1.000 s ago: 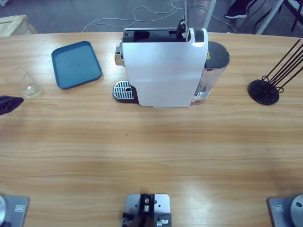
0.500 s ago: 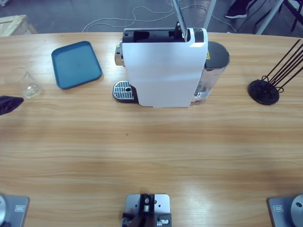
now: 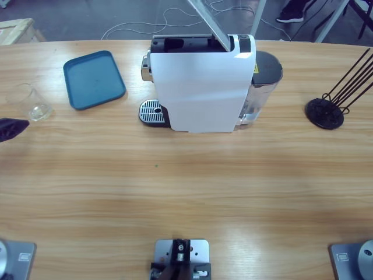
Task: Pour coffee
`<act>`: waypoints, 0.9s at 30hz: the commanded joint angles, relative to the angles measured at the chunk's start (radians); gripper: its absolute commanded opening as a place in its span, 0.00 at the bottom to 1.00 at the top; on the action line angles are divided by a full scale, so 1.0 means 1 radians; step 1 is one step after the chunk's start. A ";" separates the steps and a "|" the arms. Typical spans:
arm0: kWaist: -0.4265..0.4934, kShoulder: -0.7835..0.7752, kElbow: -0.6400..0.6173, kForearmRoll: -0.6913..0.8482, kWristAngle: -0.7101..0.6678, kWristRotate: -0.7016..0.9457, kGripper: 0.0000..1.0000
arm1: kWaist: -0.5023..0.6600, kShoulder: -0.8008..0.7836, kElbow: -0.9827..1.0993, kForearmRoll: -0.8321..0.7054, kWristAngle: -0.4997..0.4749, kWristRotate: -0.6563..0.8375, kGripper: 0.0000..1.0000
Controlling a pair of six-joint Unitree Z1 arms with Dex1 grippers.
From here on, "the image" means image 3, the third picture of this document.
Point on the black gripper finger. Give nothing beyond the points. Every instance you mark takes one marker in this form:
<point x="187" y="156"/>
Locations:
<point x="10" y="128"/>

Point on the silver coffee machine lever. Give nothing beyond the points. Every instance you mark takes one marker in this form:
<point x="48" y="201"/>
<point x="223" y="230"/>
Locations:
<point x="215" y="29"/>

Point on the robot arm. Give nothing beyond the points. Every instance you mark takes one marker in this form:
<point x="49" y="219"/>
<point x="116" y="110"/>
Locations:
<point x="367" y="258"/>
<point x="3" y="256"/>

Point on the white capsule coffee machine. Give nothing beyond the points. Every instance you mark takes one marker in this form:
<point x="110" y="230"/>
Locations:
<point x="198" y="87"/>

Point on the clear drinking glass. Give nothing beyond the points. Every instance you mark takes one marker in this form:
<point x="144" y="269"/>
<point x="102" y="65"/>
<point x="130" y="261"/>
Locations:
<point x="38" y="112"/>

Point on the teal plastic tray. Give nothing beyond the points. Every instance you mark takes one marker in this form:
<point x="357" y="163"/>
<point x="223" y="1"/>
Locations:
<point x="93" y="80"/>

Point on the wooden crate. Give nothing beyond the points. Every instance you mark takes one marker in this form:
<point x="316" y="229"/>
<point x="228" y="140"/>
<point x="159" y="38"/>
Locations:
<point x="14" y="29"/>

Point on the black drip tray metal grille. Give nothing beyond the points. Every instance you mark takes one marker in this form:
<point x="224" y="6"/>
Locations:
<point x="151" y="112"/>

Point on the clear water tank black lid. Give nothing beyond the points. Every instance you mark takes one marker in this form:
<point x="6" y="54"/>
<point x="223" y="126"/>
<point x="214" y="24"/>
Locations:
<point x="266" y="70"/>

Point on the black sneaker white sole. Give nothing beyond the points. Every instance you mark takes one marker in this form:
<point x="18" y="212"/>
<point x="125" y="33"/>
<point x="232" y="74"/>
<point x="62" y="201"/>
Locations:
<point x="290" y="17"/>

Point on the person leg black trousers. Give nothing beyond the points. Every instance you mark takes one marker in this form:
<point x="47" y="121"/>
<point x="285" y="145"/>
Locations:
<point x="300" y="6"/>

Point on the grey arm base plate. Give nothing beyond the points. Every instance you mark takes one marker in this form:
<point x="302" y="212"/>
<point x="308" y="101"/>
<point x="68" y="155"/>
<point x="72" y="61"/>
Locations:
<point x="344" y="262"/>
<point x="20" y="262"/>

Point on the grey camera mount plate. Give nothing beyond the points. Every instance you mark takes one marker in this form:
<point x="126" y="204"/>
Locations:
<point x="201" y="251"/>

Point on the white metal table frame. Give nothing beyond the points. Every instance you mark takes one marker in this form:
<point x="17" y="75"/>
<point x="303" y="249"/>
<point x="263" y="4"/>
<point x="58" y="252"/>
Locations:
<point x="259" y="17"/>

